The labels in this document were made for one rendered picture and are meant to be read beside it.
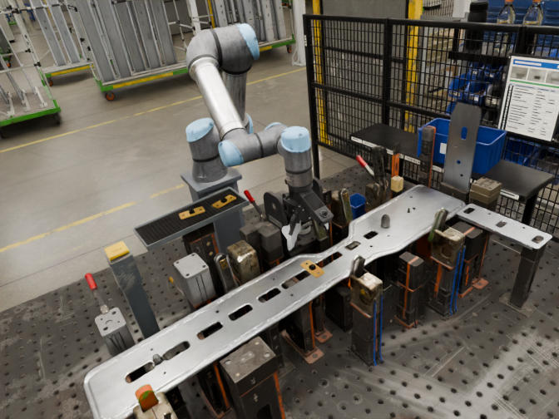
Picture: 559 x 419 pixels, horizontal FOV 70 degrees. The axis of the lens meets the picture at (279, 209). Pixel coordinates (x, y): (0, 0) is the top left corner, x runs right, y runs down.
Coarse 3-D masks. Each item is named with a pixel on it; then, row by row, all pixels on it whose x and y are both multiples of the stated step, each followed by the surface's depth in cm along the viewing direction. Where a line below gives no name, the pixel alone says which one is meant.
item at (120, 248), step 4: (116, 244) 124; (120, 244) 124; (124, 244) 124; (108, 248) 123; (112, 248) 123; (116, 248) 123; (120, 248) 123; (124, 248) 122; (108, 252) 122; (112, 252) 121; (116, 252) 121; (120, 252) 121; (124, 252) 121; (128, 252) 122; (108, 256) 120; (112, 256) 120; (116, 256) 120
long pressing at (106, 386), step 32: (416, 192) 160; (352, 224) 146; (416, 224) 142; (320, 256) 134; (352, 256) 132; (256, 288) 124; (288, 288) 123; (320, 288) 121; (192, 320) 116; (224, 320) 115; (256, 320) 113; (128, 352) 108; (160, 352) 107; (192, 352) 106; (224, 352) 106; (96, 384) 101; (128, 384) 100; (160, 384) 99; (96, 416) 94; (128, 416) 94
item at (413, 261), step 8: (400, 256) 131; (408, 256) 130; (400, 264) 132; (408, 264) 128; (416, 264) 127; (400, 272) 133; (408, 272) 129; (416, 272) 128; (400, 280) 134; (408, 280) 131; (416, 280) 130; (400, 288) 137; (408, 288) 133; (416, 288) 133; (400, 296) 139; (408, 296) 135; (416, 296) 134; (400, 304) 141; (408, 304) 137; (416, 304) 136; (400, 312) 142; (408, 312) 139; (416, 312) 140; (400, 320) 143; (408, 320) 140; (416, 320) 143; (408, 328) 141
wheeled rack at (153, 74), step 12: (72, 0) 615; (120, 0) 671; (180, 24) 781; (192, 24) 714; (84, 36) 642; (84, 48) 729; (180, 48) 804; (180, 60) 806; (96, 72) 673; (132, 72) 733; (144, 72) 740; (156, 72) 728; (168, 72) 726; (180, 72) 736; (96, 84) 727; (108, 84) 697; (120, 84) 696; (132, 84) 706; (108, 96) 704
